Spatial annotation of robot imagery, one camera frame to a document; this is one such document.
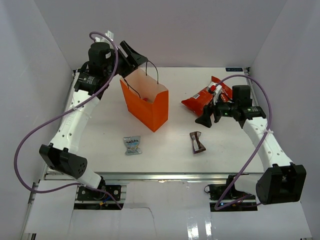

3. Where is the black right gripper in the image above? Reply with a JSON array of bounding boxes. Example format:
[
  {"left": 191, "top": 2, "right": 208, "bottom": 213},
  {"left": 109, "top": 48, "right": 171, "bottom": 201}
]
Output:
[{"left": 195, "top": 93, "right": 238, "bottom": 128}]

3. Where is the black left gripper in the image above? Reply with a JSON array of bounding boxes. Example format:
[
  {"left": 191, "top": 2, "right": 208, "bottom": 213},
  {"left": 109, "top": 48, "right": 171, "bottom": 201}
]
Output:
[{"left": 104, "top": 40, "right": 148, "bottom": 80}]

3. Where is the large red chips bag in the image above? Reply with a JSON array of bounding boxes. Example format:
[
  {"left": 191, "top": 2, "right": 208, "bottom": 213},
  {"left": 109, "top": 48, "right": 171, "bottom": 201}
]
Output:
[{"left": 181, "top": 76, "right": 233, "bottom": 117}]

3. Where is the brown white snack bar wrapper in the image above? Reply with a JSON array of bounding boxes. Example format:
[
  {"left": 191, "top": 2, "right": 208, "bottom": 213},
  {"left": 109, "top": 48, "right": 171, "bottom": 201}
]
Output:
[{"left": 189, "top": 131, "right": 206, "bottom": 154}]

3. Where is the red pink snack packet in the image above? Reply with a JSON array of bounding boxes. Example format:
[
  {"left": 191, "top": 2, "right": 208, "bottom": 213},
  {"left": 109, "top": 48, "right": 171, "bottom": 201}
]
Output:
[{"left": 143, "top": 97, "right": 153, "bottom": 104}]

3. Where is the silver blue snack packet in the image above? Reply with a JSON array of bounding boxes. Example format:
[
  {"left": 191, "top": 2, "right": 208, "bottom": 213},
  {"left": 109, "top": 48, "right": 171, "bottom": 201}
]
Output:
[{"left": 123, "top": 135, "right": 143, "bottom": 156}]

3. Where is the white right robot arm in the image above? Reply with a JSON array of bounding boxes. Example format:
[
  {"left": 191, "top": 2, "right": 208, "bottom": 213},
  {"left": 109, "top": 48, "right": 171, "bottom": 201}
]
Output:
[{"left": 195, "top": 83, "right": 307, "bottom": 205}]

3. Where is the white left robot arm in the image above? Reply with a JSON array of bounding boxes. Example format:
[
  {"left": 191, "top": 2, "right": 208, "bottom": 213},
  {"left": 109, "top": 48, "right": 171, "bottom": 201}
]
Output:
[{"left": 39, "top": 41, "right": 148, "bottom": 200}]

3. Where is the orange paper bag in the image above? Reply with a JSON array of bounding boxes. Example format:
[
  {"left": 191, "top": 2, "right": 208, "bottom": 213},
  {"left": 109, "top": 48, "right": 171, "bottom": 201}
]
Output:
[{"left": 120, "top": 68, "right": 169, "bottom": 132}]

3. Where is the blue label plate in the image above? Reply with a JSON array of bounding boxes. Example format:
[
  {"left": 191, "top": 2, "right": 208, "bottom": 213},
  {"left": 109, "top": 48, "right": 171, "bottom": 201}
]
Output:
[{"left": 225, "top": 67, "right": 244, "bottom": 72}]

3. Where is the white cardboard front sheet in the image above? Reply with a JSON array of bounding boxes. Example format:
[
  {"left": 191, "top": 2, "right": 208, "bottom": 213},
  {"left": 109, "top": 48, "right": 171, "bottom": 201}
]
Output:
[{"left": 25, "top": 181, "right": 312, "bottom": 240}]

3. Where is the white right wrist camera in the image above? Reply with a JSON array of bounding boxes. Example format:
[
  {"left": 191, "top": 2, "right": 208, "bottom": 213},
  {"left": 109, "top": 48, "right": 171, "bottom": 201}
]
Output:
[{"left": 208, "top": 83, "right": 222, "bottom": 105}]

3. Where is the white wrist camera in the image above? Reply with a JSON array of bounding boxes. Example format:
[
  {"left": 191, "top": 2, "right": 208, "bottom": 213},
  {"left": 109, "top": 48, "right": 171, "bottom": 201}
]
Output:
[
  {"left": 208, "top": 83, "right": 222, "bottom": 105},
  {"left": 94, "top": 30, "right": 114, "bottom": 43}
]

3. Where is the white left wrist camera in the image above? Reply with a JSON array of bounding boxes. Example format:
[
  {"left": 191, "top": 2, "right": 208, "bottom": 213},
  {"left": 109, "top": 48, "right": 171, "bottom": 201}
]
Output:
[{"left": 94, "top": 30, "right": 114, "bottom": 43}]

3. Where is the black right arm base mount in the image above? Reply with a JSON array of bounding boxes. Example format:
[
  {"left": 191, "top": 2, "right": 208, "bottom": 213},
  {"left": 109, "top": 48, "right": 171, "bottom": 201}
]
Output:
[{"left": 203, "top": 184, "right": 258, "bottom": 213}]

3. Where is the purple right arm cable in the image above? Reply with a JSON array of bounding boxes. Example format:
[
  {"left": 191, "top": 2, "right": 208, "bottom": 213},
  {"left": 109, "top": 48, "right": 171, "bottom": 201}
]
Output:
[{"left": 214, "top": 74, "right": 272, "bottom": 211}]

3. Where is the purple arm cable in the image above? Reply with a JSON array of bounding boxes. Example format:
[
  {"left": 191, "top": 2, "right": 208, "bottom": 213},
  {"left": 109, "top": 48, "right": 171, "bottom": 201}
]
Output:
[
  {"left": 214, "top": 74, "right": 272, "bottom": 211},
  {"left": 13, "top": 31, "right": 123, "bottom": 210}
]

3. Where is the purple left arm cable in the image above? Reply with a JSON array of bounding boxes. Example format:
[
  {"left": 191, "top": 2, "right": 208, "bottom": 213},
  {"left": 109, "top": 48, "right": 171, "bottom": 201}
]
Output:
[{"left": 13, "top": 31, "right": 123, "bottom": 210}]

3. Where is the aluminium table edge rail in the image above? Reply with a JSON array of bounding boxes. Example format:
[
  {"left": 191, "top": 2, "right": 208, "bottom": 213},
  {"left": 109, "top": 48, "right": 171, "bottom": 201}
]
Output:
[{"left": 43, "top": 171, "right": 266, "bottom": 182}]

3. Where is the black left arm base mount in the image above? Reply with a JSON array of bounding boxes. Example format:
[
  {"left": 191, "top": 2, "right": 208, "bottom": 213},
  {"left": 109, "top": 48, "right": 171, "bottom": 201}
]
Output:
[{"left": 74, "top": 184, "right": 126, "bottom": 211}]

